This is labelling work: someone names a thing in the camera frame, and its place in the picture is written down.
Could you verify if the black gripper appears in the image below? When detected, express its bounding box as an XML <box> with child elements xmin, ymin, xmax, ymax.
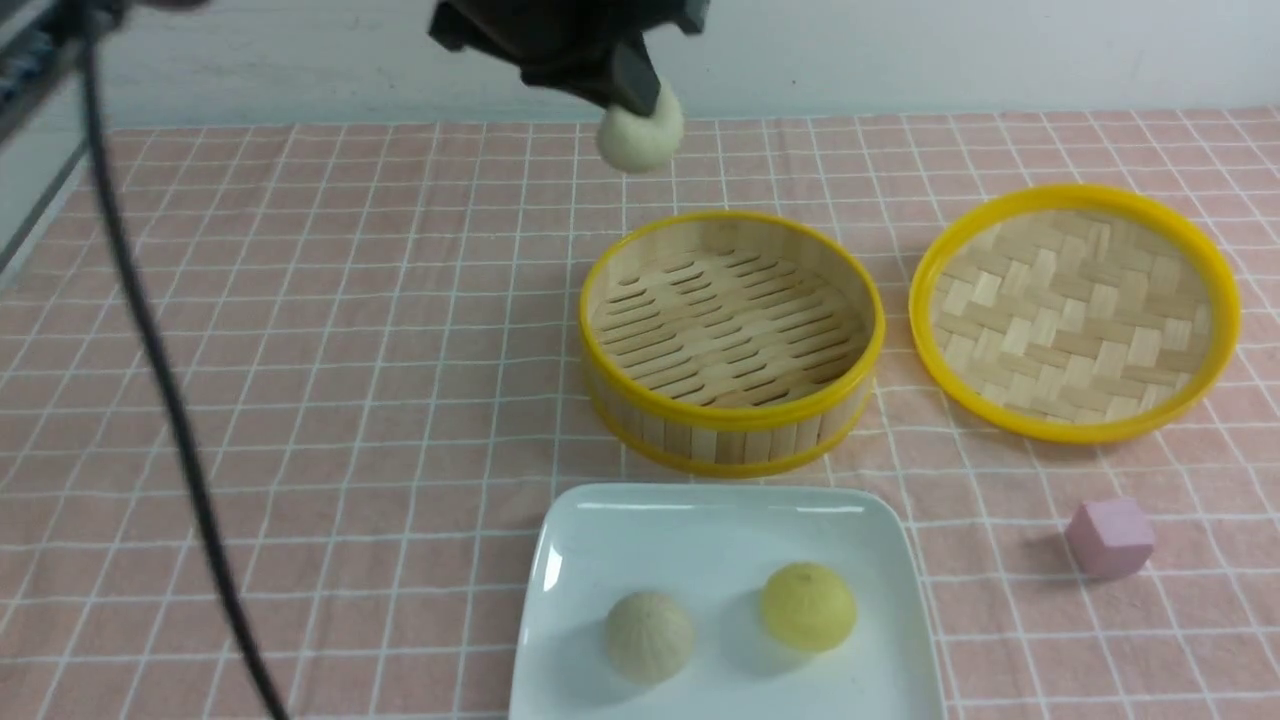
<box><xmin>428</xmin><ymin>1</ymin><xmax>710</xmax><ymax>117</ymax></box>

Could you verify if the pale steamed bun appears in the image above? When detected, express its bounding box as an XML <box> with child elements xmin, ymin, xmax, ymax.
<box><xmin>595</xmin><ymin>81</ymin><xmax>685</xmax><ymax>176</ymax></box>
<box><xmin>603</xmin><ymin>591</ymin><xmax>698</xmax><ymax>687</ymax></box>

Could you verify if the yellow steamed bun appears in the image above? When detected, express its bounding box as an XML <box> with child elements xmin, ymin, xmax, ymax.
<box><xmin>759</xmin><ymin>562</ymin><xmax>858</xmax><ymax>653</ymax></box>

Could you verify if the pale front steamed bun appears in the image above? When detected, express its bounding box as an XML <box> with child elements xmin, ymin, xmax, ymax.
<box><xmin>603</xmin><ymin>591</ymin><xmax>698</xmax><ymax>687</ymax></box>

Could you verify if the white square plate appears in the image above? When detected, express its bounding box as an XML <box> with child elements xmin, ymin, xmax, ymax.
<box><xmin>509</xmin><ymin>483</ymin><xmax>947</xmax><ymax>719</ymax></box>

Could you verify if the yellow rimmed bamboo steamer basket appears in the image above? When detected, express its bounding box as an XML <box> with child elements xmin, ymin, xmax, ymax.
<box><xmin>579</xmin><ymin>210</ymin><xmax>886</xmax><ymax>478</ymax></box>

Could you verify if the pink checked tablecloth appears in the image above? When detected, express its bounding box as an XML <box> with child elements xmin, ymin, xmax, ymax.
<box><xmin>0</xmin><ymin>108</ymin><xmax>1280</xmax><ymax>720</ymax></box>

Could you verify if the yellow rimmed woven steamer lid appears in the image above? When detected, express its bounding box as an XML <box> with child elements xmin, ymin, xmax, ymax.
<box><xmin>909</xmin><ymin>184</ymin><xmax>1242</xmax><ymax>445</ymax></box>

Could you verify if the pink cube block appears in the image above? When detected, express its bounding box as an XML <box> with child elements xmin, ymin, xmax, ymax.
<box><xmin>1064</xmin><ymin>497</ymin><xmax>1156</xmax><ymax>580</ymax></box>

